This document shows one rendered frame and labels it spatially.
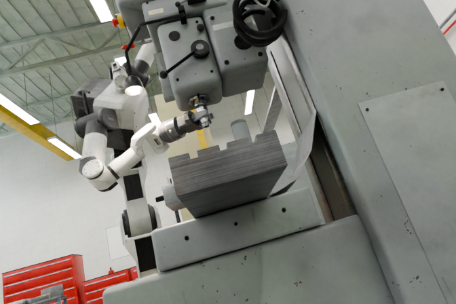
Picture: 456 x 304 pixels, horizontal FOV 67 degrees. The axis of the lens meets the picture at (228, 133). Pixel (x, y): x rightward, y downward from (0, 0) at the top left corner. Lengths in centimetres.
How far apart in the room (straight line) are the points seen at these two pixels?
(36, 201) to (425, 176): 1121
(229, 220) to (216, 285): 18
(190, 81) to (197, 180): 65
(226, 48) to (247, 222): 64
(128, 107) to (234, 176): 103
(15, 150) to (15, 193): 137
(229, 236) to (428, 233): 55
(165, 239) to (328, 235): 48
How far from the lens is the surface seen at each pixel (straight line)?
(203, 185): 69
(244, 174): 69
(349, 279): 112
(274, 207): 108
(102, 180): 138
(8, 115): 875
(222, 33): 137
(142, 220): 180
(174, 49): 137
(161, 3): 148
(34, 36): 878
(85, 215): 1109
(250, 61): 131
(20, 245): 1178
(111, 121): 157
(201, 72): 130
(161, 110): 328
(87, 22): 845
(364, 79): 122
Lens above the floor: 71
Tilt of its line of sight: 19 degrees up
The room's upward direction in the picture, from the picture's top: 17 degrees counter-clockwise
